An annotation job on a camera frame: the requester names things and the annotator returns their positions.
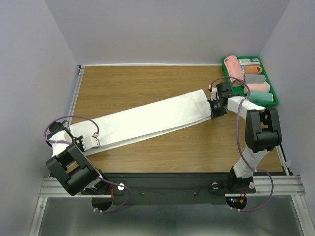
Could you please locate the purple cable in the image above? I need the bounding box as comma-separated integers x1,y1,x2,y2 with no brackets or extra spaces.
208,76,274,213
43,115,131,214

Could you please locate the grey rolled towel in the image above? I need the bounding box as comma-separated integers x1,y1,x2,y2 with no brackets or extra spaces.
244,74,266,84

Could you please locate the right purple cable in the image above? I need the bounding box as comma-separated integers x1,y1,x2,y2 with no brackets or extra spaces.
208,76,274,213

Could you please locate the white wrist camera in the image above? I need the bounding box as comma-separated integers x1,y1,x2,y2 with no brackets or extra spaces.
82,133,100,151
208,85,218,101

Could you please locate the orange rolled towel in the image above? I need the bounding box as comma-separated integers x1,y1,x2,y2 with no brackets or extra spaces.
242,65,262,75

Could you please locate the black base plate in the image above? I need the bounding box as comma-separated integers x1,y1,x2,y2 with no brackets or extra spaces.
50,172,256,207

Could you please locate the green plastic basket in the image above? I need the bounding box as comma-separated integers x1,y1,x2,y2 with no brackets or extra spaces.
221,56,279,107

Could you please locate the teal rolled towel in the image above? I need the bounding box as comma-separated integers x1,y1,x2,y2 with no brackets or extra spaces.
249,92,274,103

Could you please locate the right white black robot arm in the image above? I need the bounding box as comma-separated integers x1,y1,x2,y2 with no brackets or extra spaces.
208,83,282,193

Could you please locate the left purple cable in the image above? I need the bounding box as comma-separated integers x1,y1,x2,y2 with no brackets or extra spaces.
43,115,131,214

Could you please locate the long pink rolled towel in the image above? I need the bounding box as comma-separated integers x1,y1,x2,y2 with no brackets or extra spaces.
224,55,244,87

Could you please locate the white blue patterned towel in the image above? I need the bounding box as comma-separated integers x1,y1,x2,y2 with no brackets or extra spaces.
238,58,261,66

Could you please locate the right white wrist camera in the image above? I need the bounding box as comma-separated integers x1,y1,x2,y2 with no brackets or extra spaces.
208,85,218,101

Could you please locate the short pink rolled towel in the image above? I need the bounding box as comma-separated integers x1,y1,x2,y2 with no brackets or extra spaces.
247,82,270,93

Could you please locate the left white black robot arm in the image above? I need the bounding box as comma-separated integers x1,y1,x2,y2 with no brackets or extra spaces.
44,120,110,196

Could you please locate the aluminium frame rail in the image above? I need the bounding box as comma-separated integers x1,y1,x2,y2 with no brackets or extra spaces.
27,63,116,236

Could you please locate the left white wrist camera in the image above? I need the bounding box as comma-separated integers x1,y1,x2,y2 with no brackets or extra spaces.
82,133,100,151

